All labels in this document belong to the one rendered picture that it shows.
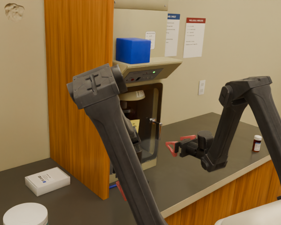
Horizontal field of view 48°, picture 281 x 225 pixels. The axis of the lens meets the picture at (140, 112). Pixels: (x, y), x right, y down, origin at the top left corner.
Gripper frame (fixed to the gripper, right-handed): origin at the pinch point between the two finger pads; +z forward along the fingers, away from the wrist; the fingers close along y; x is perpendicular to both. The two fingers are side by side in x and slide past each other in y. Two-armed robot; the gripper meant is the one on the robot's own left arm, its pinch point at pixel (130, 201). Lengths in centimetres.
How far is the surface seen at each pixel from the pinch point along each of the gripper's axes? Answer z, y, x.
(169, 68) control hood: -38, 25, -41
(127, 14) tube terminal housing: -60, 33, -22
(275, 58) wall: -24, 76, -252
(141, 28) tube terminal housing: -54, 33, -31
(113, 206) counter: 15.3, 18.5, -7.4
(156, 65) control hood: -40, 22, -30
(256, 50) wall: -34, 76, -211
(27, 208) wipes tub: 0.7, 17.6, 28.3
